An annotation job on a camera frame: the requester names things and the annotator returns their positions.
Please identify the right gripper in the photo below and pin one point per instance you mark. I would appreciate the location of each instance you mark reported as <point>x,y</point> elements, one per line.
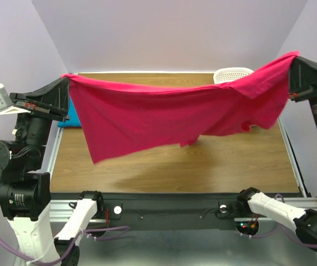
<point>314,90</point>

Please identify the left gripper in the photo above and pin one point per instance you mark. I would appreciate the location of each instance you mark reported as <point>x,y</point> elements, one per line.
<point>56,93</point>

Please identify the pink t-shirt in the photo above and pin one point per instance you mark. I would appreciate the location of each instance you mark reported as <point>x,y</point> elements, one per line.
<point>119,118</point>

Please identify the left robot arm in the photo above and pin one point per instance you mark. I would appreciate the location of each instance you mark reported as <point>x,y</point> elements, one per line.
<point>25,190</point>

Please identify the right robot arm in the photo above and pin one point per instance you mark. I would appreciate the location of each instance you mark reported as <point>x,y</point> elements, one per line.
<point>302,222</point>

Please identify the blue folded t-shirt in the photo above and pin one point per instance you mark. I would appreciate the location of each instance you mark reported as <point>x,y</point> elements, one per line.
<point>73,118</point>

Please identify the white plastic basket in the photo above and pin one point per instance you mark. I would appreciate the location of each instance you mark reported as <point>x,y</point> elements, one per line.
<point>231,74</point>

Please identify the aluminium frame rail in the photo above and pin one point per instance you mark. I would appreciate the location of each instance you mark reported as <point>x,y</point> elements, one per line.
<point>209,166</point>

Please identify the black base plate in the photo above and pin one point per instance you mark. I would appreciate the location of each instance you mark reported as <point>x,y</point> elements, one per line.
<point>171,211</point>

